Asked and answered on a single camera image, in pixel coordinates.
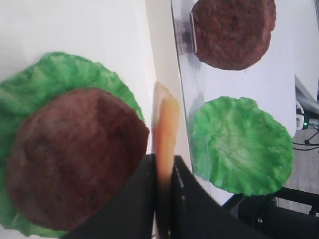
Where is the clear patty holder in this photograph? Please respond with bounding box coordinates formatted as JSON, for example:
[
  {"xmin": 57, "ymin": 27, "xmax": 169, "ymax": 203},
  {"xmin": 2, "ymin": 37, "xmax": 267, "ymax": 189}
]
[{"xmin": 174, "ymin": 12, "xmax": 197, "ymax": 55}]

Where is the green lettuce leaf on tray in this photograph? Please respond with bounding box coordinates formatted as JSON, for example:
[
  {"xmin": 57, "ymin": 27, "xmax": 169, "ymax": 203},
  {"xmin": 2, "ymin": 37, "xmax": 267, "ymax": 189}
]
[{"xmin": 0, "ymin": 52, "xmax": 144, "ymax": 239}]

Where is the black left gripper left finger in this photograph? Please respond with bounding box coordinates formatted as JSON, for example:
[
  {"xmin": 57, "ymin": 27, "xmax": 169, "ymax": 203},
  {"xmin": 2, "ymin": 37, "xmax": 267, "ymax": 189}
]
[{"xmin": 63, "ymin": 154, "xmax": 156, "ymax": 239}]

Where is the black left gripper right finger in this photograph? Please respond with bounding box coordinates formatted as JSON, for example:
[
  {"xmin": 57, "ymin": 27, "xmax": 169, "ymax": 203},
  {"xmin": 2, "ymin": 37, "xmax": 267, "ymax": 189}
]
[{"xmin": 170, "ymin": 156, "xmax": 266, "ymax": 239}]

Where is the standing brown meat patty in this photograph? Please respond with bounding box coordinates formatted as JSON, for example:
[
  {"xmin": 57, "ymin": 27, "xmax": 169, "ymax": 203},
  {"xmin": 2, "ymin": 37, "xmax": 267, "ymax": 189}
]
[{"xmin": 191, "ymin": 0, "xmax": 276, "ymax": 71}]

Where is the standing green lettuce leaf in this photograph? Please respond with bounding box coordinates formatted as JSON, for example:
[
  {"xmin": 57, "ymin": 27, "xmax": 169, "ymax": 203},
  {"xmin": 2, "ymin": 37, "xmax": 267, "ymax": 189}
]
[{"xmin": 190, "ymin": 97, "xmax": 294, "ymax": 196}]

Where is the brown meat patty on tray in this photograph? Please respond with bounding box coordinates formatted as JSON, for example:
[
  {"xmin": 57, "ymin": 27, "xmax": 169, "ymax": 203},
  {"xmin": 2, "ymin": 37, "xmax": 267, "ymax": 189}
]
[{"xmin": 5, "ymin": 88, "xmax": 149, "ymax": 231}]

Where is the orange cheese slice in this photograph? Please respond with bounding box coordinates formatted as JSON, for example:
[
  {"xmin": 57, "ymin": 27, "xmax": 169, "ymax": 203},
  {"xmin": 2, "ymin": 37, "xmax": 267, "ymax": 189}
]
[{"xmin": 152, "ymin": 81, "xmax": 180, "ymax": 239}]

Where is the right long acrylic rail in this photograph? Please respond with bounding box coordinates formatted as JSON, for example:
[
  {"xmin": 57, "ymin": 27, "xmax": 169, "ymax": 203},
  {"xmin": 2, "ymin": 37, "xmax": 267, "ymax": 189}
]
[{"xmin": 171, "ymin": 0, "xmax": 206, "ymax": 172}]

